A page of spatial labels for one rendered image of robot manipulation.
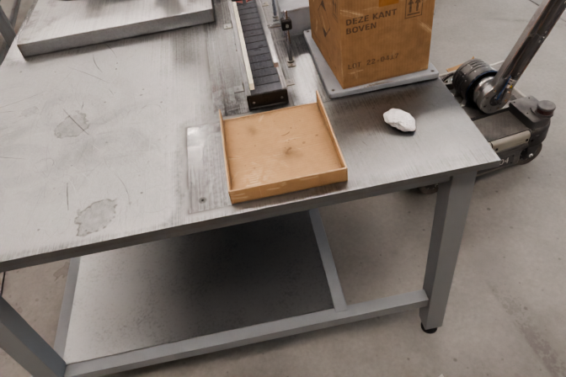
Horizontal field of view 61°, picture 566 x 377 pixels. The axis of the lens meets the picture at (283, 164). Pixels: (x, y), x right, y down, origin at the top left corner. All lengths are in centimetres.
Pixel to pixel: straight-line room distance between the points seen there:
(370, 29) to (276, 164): 40
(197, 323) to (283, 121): 73
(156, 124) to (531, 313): 139
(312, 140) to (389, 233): 94
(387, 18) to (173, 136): 61
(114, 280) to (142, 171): 70
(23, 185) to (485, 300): 151
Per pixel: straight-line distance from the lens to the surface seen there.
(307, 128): 121
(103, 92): 155
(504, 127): 219
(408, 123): 118
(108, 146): 133
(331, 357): 176
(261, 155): 115
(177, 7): 181
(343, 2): 118
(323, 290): 162
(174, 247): 183
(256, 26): 158
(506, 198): 224
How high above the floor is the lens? 160
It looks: 43 degrees down
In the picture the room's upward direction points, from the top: 9 degrees counter-clockwise
